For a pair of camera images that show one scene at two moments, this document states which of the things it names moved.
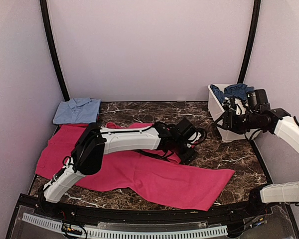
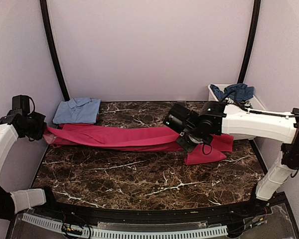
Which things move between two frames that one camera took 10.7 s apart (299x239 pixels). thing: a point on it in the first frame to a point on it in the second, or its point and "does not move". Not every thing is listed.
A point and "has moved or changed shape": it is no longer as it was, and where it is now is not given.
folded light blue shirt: (77, 110) does not move
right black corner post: (250, 43) does not move
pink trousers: (145, 170) has moved or changed shape
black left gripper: (188, 157) to (38, 135)
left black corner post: (47, 24) does not move
